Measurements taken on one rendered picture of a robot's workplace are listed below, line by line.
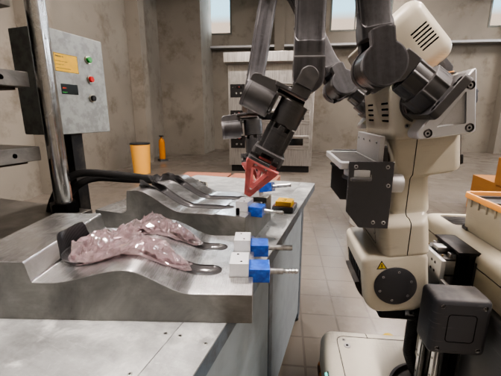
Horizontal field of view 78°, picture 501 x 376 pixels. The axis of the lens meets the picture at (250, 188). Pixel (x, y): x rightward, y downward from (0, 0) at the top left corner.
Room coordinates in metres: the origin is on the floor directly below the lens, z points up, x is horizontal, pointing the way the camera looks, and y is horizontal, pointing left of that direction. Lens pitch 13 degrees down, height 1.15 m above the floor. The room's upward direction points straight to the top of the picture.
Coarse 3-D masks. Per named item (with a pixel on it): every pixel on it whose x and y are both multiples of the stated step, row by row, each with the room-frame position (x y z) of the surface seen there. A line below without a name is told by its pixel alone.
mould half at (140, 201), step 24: (144, 192) 0.86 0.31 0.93; (192, 192) 0.98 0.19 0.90; (216, 192) 1.04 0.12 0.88; (240, 192) 1.03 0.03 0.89; (120, 216) 0.89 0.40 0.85; (168, 216) 0.83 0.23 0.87; (192, 216) 0.81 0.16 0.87; (216, 216) 0.79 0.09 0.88; (240, 216) 0.76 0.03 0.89; (264, 216) 0.93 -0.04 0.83
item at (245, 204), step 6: (240, 198) 0.84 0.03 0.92; (246, 198) 0.84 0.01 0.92; (252, 198) 0.84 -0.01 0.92; (240, 204) 0.81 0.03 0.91; (246, 204) 0.80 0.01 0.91; (252, 204) 0.83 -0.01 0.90; (258, 204) 0.83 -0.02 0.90; (264, 204) 0.83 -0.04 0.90; (240, 210) 0.81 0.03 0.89; (246, 210) 0.80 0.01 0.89; (252, 210) 0.80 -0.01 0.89; (258, 210) 0.80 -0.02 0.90; (264, 210) 0.81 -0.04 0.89; (270, 210) 0.80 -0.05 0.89; (276, 210) 0.80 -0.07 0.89; (282, 210) 0.80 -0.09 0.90; (258, 216) 0.80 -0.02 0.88
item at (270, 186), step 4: (268, 184) 0.91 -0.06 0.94; (272, 184) 0.92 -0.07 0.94; (276, 184) 0.92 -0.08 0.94; (280, 184) 0.91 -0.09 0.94; (284, 184) 0.91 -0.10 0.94; (288, 184) 0.91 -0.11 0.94; (264, 188) 0.91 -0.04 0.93; (268, 188) 0.91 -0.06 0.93; (272, 188) 0.91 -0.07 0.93; (256, 192) 0.91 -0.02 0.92; (260, 192) 0.92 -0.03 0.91; (248, 196) 0.92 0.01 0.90; (252, 196) 0.92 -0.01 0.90; (256, 196) 0.91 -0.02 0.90
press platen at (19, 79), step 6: (0, 72) 1.02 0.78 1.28; (6, 72) 1.03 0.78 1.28; (12, 72) 1.05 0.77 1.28; (18, 72) 1.07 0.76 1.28; (24, 72) 1.09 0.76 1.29; (0, 78) 1.03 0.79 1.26; (6, 78) 1.03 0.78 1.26; (12, 78) 1.05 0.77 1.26; (18, 78) 1.07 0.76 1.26; (24, 78) 1.09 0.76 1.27; (0, 84) 1.01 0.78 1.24; (6, 84) 1.03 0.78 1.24; (12, 84) 1.05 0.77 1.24; (18, 84) 1.06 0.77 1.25; (24, 84) 1.08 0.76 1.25
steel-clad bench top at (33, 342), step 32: (288, 192) 1.37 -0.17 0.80; (288, 224) 0.95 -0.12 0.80; (0, 320) 0.47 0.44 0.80; (32, 320) 0.47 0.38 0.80; (64, 320) 0.47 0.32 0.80; (96, 320) 0.47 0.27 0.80; (0, 352) 0.39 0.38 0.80; (32, 352) 0.39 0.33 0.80; (64, 352) 0.39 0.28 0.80; (96, 352) 0.39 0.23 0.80; (128, 352) 0.39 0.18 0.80; (160, 352) 0.39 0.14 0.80; (192, 352) 0.39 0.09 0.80
